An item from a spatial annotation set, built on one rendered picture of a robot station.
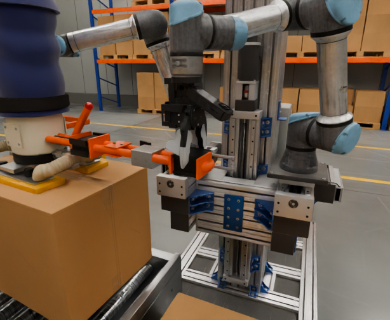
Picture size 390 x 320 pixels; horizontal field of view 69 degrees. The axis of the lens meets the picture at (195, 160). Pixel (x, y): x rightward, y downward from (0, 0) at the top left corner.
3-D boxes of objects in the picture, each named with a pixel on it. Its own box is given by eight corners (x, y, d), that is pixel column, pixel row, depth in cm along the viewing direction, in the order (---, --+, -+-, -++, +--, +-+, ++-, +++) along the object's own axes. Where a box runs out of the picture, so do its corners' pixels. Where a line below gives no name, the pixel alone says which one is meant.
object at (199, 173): (168, 173, 71) (168, 154, 69) (183, 165, 77) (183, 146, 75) (198, 180, 67) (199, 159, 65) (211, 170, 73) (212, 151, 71)
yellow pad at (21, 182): (-27, 174, 97) (-31, 160, 96) (3, 166, 106) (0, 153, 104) (37, 195, 82) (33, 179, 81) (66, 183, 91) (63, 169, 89)
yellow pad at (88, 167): (26, 159, 113) (24, 147, 112) (49, 153, 122) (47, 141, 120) (87, 174, 98) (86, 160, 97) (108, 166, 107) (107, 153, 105)
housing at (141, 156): (130, 166, 77) (129, 149, 76) (145, 159, 83) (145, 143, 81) (151, 169, 74) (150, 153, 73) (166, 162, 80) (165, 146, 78)
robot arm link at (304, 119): (298, 139, 123) (302, 108, 119) (326, 146, 112) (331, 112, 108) (279, 143, 117) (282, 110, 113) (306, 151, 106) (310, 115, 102)
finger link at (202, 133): (190, 148, 80) (183, 120, 74) (209, 151, 77) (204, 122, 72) (185, 155, 78) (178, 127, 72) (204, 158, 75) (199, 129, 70)
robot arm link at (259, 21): (291, -7, 98) (168, 20, 79) (319, -14, 89) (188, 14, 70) (293, 29, 103) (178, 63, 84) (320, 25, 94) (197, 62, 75)
